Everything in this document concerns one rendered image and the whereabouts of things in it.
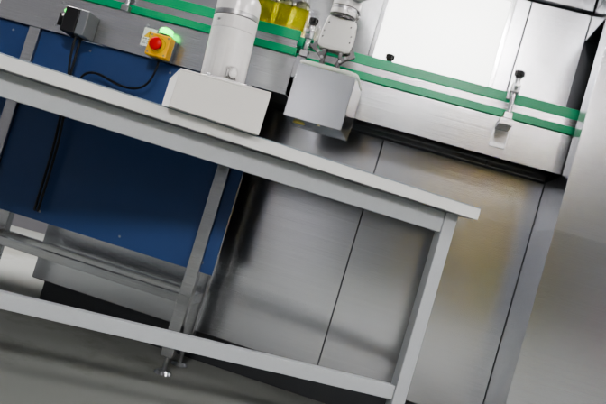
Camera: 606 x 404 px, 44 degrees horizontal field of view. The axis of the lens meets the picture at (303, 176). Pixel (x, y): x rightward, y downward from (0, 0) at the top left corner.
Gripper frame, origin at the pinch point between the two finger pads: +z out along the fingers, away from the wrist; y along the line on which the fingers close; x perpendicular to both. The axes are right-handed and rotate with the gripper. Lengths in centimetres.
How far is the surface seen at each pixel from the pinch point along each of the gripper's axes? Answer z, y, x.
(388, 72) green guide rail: -7.3, -16.6, -17.9
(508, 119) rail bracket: 0, -55, -3
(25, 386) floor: 102, 43, 41
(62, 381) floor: 103, 39, 29
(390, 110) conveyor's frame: 4.6, -20.5, -15.6
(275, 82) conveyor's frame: 7.1, 15.4, -7.5
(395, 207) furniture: 34.5, -30.3, 7.0
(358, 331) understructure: 76, -31, -36
